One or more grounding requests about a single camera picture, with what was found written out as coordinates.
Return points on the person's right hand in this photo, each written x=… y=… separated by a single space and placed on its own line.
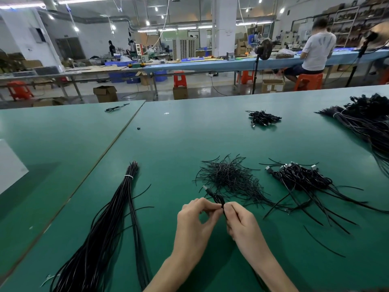
x=246 y=234

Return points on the person's left hand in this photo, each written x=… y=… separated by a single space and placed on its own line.
x=194 y=231

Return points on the small cardboard box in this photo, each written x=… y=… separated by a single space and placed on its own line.
x=180 y=93

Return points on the red plastic stool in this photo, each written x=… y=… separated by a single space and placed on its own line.
x=180 y=80

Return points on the orange plastic stool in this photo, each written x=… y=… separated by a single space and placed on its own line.
x=19 y=91
x=309 y=82
x=247 y=77

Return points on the open cardboard box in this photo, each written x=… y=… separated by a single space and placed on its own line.
x=105 y=94

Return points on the long blue workbench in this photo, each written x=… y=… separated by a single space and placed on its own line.
x=243 y=63

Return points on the black fan on stand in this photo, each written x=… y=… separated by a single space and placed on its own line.
x=264 y=48

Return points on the large white box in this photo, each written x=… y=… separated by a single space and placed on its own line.
x=11 y=167

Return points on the black tripod stand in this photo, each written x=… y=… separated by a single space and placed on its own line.
x=363 y=54

